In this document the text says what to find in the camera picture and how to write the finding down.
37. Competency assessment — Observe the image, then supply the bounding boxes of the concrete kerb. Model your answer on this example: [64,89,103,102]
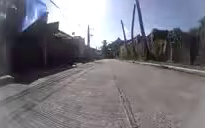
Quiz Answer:
[129,59,205,80]

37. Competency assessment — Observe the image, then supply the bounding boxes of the distant trees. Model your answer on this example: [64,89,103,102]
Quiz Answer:
[100,39,114,58]

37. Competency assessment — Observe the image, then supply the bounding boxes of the dark building with blue panel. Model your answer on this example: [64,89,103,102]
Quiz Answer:
[0,0,62,81]

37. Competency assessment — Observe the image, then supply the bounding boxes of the low reddish building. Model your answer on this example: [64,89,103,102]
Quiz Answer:
[117,27,204,66]

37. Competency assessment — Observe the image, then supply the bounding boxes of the kerb block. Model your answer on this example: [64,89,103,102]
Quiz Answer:
[0,74,16,90]

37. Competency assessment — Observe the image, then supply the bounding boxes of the grey concrete road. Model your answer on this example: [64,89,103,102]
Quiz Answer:
[0,58,205,128]

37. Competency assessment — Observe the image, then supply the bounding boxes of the tall utility pole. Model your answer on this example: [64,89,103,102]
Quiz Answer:
[134,0,151,61]

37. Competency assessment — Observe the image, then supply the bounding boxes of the row of low dark buildings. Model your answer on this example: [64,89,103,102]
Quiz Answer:
[46,29,103,68]

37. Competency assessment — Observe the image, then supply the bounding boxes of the short leaning pole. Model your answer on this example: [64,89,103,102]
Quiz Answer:
[120,19,130,60]

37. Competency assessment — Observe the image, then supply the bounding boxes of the thin pole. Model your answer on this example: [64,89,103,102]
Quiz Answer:
[86,24,91,48]

